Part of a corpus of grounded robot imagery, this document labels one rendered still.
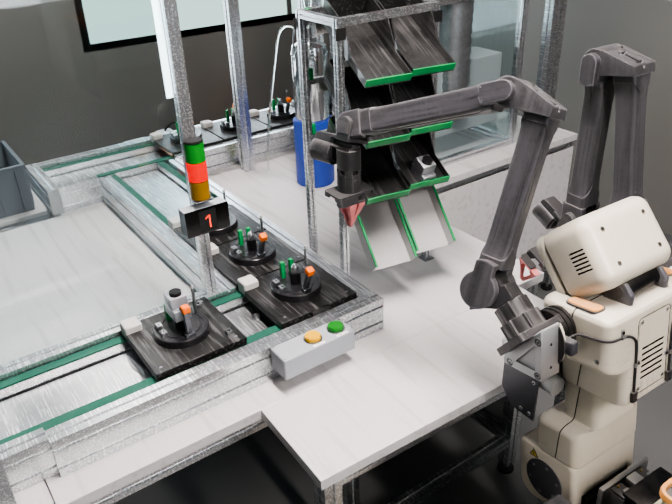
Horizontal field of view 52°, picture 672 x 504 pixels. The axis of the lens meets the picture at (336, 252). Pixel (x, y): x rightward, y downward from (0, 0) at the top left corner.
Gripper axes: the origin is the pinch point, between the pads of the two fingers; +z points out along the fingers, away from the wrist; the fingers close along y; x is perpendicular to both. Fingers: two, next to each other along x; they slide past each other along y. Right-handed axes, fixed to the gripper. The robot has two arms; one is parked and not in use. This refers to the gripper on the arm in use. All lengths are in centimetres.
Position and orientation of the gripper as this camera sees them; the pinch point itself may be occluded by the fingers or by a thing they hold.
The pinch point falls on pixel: (349, 223)
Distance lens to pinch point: 166.6
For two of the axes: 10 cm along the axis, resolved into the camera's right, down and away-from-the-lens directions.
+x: 5.7, 4.0, -7.1
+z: 0.3, 8.6, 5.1
